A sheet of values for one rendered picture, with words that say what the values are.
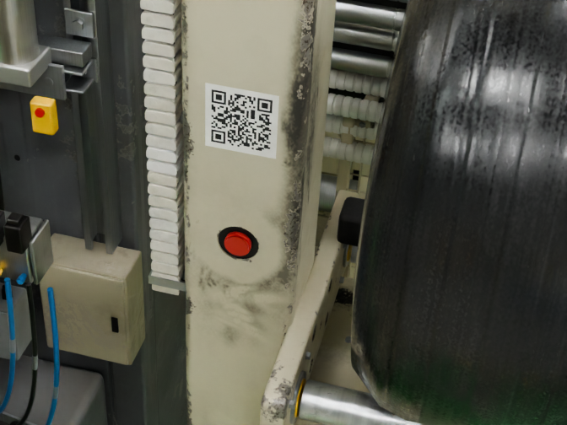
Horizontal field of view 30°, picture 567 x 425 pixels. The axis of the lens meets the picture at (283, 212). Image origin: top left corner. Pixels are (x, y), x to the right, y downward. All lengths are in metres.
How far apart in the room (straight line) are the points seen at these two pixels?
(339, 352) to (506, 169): 0.60
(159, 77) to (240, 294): 0.28
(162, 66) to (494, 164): 0.38
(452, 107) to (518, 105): 0.05
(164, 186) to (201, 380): 0.29
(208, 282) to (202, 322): 0.07
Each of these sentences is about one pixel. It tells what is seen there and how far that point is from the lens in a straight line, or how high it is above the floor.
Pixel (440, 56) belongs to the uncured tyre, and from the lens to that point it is 0.87.
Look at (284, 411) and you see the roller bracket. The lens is 1.15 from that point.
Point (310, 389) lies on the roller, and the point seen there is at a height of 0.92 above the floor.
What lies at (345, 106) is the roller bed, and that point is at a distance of 1.50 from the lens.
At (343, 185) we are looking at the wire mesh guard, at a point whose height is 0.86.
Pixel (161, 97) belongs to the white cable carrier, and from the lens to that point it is 1.09.
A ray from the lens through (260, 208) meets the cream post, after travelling 1.12.
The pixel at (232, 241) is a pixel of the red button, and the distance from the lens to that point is 1.15.
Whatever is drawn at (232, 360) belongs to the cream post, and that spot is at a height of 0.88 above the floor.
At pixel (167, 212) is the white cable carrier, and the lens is 1.17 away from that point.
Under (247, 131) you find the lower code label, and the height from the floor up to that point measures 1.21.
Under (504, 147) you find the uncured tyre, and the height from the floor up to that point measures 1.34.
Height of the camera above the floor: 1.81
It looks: 38 degrees down
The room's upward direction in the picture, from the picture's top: 3 degrees clockwise
